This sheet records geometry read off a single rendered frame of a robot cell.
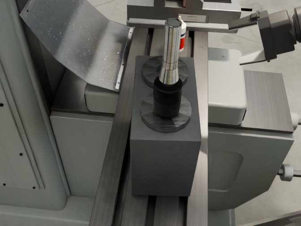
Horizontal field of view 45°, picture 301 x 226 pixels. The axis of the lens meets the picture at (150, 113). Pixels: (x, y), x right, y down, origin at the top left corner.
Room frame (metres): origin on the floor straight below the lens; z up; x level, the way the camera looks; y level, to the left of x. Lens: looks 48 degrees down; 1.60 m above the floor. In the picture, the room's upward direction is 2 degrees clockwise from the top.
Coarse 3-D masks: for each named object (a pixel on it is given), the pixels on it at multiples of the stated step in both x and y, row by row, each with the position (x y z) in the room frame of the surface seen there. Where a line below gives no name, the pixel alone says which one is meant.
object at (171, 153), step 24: (144, 72) 0.51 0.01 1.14; (192, 72) 0.53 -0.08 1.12; (144, 96) 0.46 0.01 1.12; (192, 96) 0.47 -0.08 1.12; (144, 120) 0.40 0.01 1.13; (168, 120) 0.40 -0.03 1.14; (192, 120) 0.41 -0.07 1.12; (144, 144) 0.36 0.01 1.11; (168, 144) 0.36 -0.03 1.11; (192, 144) 0.36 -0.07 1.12; (144, 168) 0.36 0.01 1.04; (168, 168) 0.36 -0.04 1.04; (192, 168) 0.36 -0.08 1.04; (144, 192) 0.36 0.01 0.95; (168, 192) 0.36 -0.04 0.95
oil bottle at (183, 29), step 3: (180, 18) 0.84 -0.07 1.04; (183, 24) 0.84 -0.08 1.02; (183, 27) 0.83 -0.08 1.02; (183, 30) 0.83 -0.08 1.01; (183, 33) 0.83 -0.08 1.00; (183, 36) 0.83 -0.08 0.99; (183, 39) 0.83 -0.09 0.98; (180, 42) 0.83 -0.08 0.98; (183, 42) 0.83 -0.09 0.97; (180, 45) 0.83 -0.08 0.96; (183, 45) 0.84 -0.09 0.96; (180, 48) 0.83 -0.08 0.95; (183, 48) 0.84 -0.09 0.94; (180, 51) 0.83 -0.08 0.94
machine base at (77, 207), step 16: (0, 208) 0.69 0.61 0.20; (16, 208) 0.69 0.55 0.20; (32, 208) 0.69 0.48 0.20; (64, 208) 0.70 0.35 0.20; (80, 208) 0.70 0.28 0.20; (0, 224) 0.64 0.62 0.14; (16, 224) 0.64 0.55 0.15; (32, 224) 0.64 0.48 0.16; (48, 224) 0.64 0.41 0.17; (64, 224) 0.64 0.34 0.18; (80, 224) 0.64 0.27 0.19; (208, 224) 0.65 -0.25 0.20; (224, 224) 0.65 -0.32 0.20
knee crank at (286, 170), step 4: (284, 164) 0.72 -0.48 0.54; (288, 164) 0.73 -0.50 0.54; (280, 168) 0.73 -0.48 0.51; (284, 168) 0.70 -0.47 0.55; (288, 168) 0.70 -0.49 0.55; (292, 168) 0.71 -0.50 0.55; (280, 172) 0.70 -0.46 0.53; (284, 172) 0.69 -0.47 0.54; (288, 172) 0.69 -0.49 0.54; (292, 172) 0.69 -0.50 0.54; (296, 172) 0.70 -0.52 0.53; (300, 172) 0.70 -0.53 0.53; (280, 176) 0.70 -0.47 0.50; (284, 176) 0.68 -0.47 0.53; (288, 176) 0.68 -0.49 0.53; (292, 176) 0.68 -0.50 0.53; (296, 176) 0.69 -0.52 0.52; (300, 176) 0.69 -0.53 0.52; (284, 180) 0.68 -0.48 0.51; (288, 180) 0.68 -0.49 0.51
